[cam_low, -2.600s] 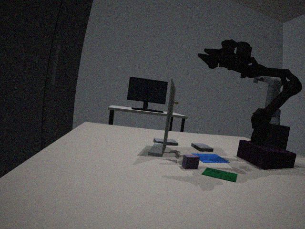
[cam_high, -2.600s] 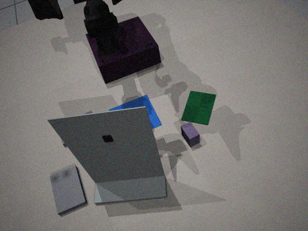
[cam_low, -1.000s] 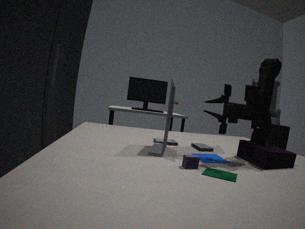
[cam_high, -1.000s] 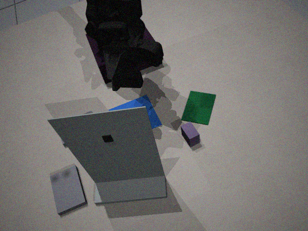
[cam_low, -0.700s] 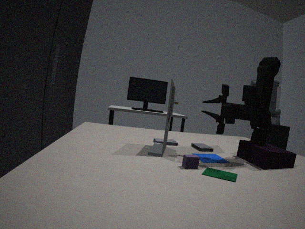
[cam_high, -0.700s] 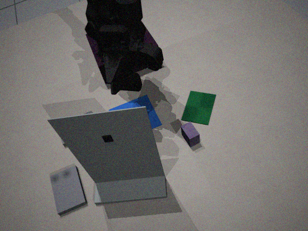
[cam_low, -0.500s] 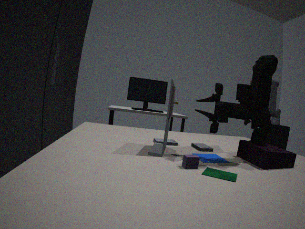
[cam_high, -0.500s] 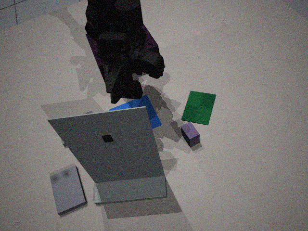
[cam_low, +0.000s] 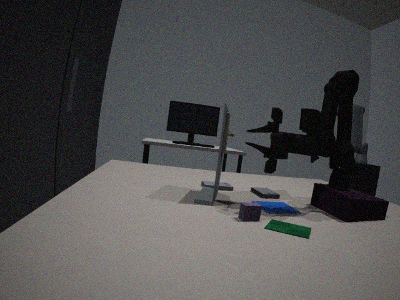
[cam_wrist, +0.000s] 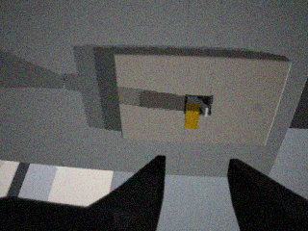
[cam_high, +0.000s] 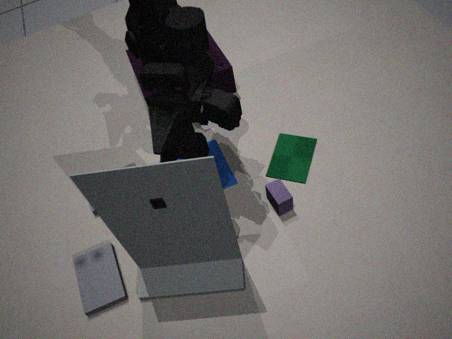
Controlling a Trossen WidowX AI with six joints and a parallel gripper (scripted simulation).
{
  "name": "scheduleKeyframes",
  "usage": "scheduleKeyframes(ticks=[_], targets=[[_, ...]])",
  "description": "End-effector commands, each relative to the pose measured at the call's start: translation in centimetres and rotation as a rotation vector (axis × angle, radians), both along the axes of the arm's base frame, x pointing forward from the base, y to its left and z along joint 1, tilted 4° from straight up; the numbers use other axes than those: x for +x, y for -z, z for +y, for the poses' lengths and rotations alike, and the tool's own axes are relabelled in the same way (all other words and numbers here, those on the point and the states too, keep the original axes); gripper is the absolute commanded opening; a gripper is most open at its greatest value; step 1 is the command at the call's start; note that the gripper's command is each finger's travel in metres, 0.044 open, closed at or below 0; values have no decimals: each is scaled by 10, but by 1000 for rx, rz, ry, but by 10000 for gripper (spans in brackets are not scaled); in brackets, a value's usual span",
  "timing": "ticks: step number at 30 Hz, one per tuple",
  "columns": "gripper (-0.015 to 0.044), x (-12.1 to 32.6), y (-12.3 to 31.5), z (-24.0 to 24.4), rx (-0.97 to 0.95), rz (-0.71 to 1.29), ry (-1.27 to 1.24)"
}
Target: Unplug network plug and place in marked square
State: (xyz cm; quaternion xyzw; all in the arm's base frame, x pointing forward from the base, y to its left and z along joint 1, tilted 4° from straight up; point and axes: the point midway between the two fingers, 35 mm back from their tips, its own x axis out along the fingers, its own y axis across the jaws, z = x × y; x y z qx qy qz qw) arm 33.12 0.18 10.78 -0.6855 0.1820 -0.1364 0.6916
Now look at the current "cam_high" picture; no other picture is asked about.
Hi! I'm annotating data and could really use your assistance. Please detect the purple rectangular block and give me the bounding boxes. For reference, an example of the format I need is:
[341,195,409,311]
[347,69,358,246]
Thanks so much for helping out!
[265,178,294,216]

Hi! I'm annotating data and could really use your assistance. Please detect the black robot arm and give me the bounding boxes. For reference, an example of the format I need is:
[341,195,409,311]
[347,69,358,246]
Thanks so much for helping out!
[125,0,242,131]

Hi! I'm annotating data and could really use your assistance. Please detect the green flat square mat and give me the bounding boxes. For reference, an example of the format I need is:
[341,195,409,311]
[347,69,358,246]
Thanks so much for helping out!
[266,133,317,184]

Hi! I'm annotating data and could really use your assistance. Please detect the blue square zone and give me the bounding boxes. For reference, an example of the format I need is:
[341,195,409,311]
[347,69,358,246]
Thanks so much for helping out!
[207,139,238,189]

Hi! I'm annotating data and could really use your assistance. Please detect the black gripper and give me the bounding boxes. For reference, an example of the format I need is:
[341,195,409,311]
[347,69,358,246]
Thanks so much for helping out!
[138,62,209,162]

